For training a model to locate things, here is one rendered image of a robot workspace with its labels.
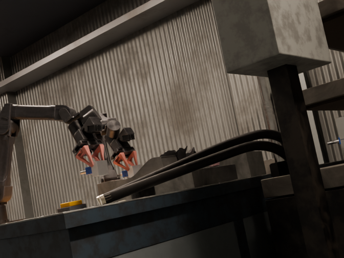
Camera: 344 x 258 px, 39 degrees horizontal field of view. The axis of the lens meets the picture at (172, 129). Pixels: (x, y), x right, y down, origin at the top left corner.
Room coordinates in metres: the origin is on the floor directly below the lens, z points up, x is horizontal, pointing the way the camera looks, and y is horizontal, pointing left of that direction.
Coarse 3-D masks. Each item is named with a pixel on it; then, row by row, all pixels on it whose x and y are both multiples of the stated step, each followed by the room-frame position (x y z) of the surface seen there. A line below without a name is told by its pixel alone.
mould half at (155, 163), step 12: (168, 156) 1.78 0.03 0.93; (144, 168) 1.81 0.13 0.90; (156, 168) 1.77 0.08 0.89; (204, 168) 1.72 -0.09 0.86; (216, 168) 1.77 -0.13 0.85; (228, 168) 1.83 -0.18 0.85; (120, 180) 1.90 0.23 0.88; (132, 180) 1.86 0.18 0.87; (180, 180) 1.70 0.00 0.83; (192, 180) 1.67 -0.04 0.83; (204, 180) 1.71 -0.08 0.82; (216, 180) 1.76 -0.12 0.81; (228, 180) 1.81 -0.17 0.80; (156, 192) 1.78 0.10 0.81
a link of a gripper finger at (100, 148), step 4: (96, 140) 1.85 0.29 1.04; (88, 144) 1.81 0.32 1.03; (92, 144) 1.82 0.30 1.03; (96, 144) 1.83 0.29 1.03; (100, 144) 1.84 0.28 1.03; (96, 148) 1.86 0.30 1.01; (100, 148) 1.84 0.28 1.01; (96, 152) 1.86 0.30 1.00; (100, 152) 1.84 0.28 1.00; (92, 156) 1.88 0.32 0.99; (96, 156) 1.87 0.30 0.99; (96, 160) 1.86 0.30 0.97; (100, 160) 1.85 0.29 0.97
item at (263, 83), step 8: (264, 80) 1.57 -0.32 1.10; (264, 88) 1.57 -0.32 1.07; (264, 96) 1.58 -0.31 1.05; (272, 96) 1.57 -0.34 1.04; (264, 104) 1.58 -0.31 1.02; (272, 104) 1.57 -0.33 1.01; (264, 112) 1.60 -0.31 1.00; (272, 112) 1.57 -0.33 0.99; (272, 120) 1.57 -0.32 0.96; (272, 128) 1.57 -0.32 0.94; (280, 144) 1.57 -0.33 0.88; (280, 160) 1.57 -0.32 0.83; (272, 168) 1.59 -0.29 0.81; (280, 168) 1.56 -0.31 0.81; (288, 168) 1.55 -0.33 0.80; (272, 176) 1.60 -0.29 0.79
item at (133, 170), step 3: (135, 165) 2.10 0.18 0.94; (138, 165) 2.11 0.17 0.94; (132, 168) 2.09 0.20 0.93; (135, 168) 2.10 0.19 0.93; (138, 168) 2.11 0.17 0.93; (123, 171) 2.13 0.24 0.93; (126, 171) 2.12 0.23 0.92; (129, 171) 2.10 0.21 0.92; (132, 171) 2.09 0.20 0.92; (135, 171) 2.10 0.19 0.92; (117, 174) 2.19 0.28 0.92; (120, 174) 2.17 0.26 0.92; (123, 174) 2.13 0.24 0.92; (126, 174) 2.12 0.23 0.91; (129, 174) 2.11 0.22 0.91; (132, 174) 2.09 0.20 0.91; (129, 177) 2.11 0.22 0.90
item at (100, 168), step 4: (104, 160) 1.81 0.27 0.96; (96, 164) 1.78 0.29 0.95; (100, 164) 1.80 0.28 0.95; (104, 164) 1.81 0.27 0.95; (88, 168) 1.82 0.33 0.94; (92, 168) 1.80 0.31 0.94; (96, 168) 1.79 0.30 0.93; (100, 168) 1.79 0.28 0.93; (104, 168) 1.81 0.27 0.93; (80, 172) 1.88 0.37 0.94; (84, 172) 1.86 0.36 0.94; (88, 172) 1.82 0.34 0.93; (92, 172) 1.80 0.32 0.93; (96, 172) 1.79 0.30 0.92; (100, 172) 1.79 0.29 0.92; (104, 172) 1.81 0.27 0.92; (108, 172) 1.82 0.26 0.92; (96, 176) 1.81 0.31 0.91
